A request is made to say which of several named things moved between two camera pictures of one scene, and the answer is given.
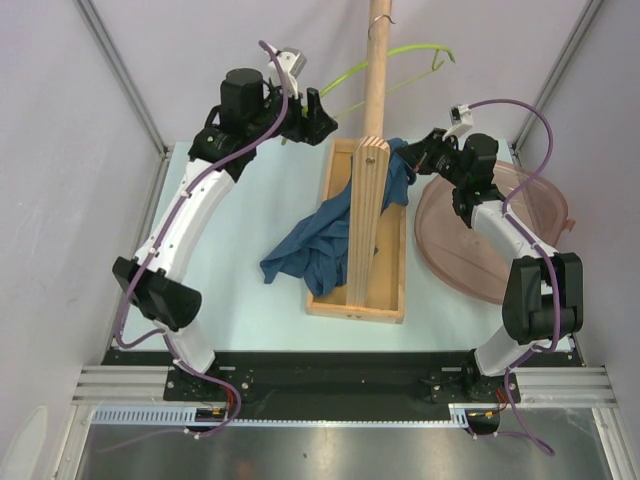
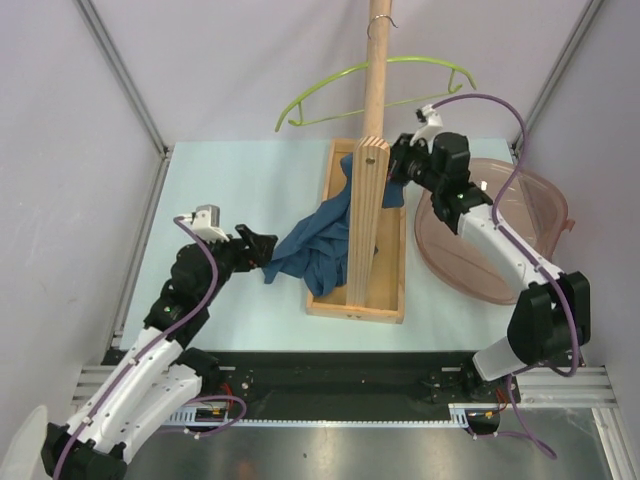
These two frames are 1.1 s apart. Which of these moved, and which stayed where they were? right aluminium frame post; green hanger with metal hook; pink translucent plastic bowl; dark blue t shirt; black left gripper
Moved: black left gripper; green hanger with metal hook
Stayed: dark blue t shirt; pink translucent plastic bowl; right aluminium frame post
